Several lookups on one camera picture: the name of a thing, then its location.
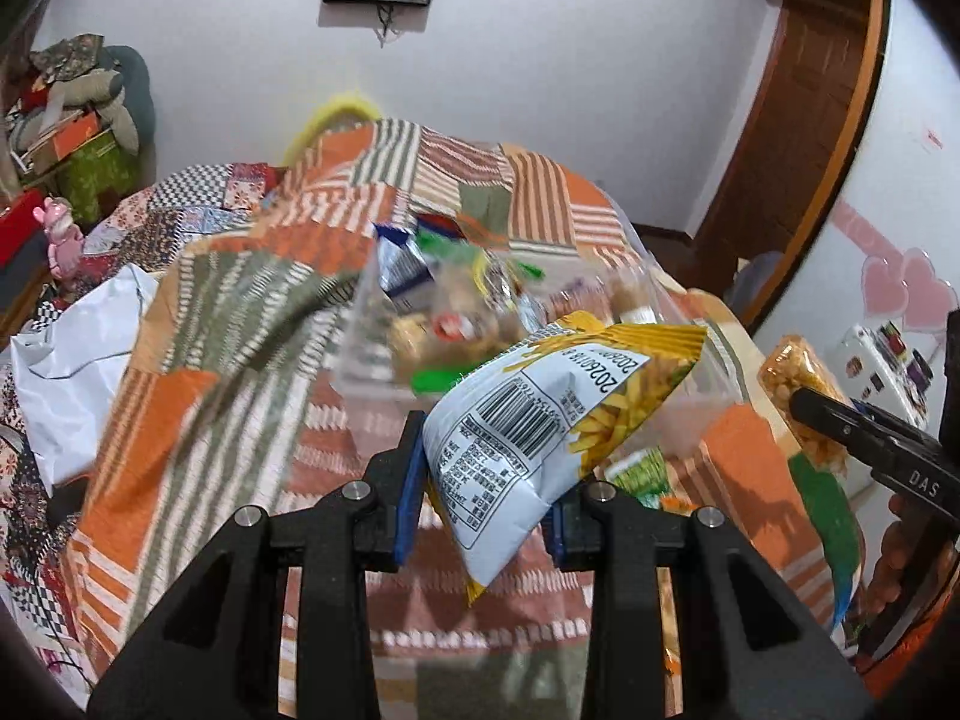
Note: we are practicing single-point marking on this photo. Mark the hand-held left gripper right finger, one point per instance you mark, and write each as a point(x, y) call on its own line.
point(556, 536)

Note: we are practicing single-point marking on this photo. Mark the white box with stickers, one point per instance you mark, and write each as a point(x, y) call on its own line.
point(881, 367)

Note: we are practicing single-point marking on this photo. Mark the green box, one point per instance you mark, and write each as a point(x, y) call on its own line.
point(97, 172)

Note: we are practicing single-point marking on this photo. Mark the orange snack packet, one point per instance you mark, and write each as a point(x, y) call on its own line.
point(795, 371)

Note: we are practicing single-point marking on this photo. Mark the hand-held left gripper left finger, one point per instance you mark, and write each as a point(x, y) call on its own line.
point(411, 499)

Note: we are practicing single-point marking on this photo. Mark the white heart-print wardrobe door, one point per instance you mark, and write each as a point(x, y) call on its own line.
point(900, 187)

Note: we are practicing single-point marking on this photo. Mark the clear bag of round cookies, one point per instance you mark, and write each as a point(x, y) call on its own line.
point(412, 334)

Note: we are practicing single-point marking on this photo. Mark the brown wooden door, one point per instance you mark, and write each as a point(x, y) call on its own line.
point(795, 112)

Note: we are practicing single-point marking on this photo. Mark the yellow foam tube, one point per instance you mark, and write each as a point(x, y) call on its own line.
point(341, 106)

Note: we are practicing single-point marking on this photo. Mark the white cloth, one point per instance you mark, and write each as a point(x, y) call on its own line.
point(75, 367)

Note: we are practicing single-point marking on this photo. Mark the red box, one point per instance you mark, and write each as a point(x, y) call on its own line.
point(19, 229)

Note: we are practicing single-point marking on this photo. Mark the green white snack packet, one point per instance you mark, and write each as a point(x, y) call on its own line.
point(637, 474)

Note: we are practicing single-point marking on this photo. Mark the patterned dark cloth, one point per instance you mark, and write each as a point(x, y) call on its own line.
point(71, 56)

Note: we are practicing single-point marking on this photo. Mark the clear plastic container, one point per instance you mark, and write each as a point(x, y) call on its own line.
point(375, 345)

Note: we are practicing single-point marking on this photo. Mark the yellow fries snack bag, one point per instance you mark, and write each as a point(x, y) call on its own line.
point(525, 435)

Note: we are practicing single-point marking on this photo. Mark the orange patchwork quilt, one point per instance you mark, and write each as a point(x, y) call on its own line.
point(247, 330)

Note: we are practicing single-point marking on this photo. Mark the person's right hand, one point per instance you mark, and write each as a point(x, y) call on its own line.
point(889, 562)

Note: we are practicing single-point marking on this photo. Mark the orange box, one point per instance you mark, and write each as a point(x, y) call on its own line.
point(71, 139)

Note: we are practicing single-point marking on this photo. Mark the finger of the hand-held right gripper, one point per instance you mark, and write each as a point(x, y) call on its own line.
point(832, 420)

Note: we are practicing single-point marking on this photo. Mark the pink rabbit figure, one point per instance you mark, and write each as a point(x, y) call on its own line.
point(64, 236)

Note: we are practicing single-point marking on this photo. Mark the wooden nightstand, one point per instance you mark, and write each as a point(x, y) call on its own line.
point(22, 300)

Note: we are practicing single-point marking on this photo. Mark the checkered patchwork blanket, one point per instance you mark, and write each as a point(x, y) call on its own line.
point(210, 195)

